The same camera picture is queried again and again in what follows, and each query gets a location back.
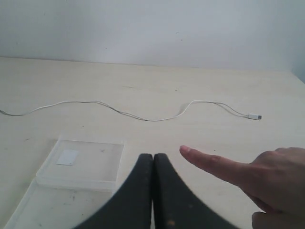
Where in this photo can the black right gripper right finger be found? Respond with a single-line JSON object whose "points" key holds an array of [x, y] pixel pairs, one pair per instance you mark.
{"points": [[175, 206]]}

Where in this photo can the person's pointing hand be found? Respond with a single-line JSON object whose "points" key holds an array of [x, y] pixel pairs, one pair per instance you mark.
{"points": [[274, 181]]}

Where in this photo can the white wired earphones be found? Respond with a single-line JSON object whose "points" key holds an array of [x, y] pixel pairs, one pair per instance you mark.
{"points": [[183, 109]]}

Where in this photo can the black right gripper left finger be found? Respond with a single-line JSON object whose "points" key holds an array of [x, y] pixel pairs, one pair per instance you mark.
{"points": [[131, 205]]}

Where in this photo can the clear plastic open case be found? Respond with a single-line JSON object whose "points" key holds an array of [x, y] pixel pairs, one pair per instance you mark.
{"points": [[77, 178]]}

